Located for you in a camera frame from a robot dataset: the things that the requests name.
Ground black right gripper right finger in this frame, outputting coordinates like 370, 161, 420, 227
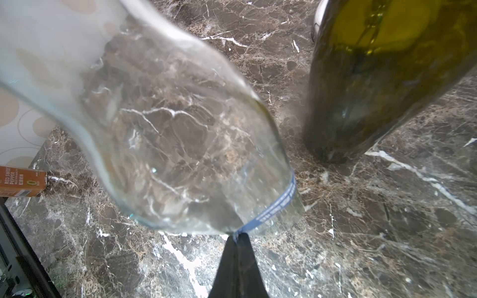
238, 233, 269, 298

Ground clear bottle black cap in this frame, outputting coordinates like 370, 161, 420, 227
1, 1, 304, 235

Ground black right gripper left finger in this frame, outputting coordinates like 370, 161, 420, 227
208, 235, 240, 298

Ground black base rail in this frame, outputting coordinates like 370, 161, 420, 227
1, 197, 61, 298

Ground brown object near wall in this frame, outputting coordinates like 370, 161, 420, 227
1, 166, 47, 197

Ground dark green wine bottle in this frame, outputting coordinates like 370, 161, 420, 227
303, 1, 477, 163

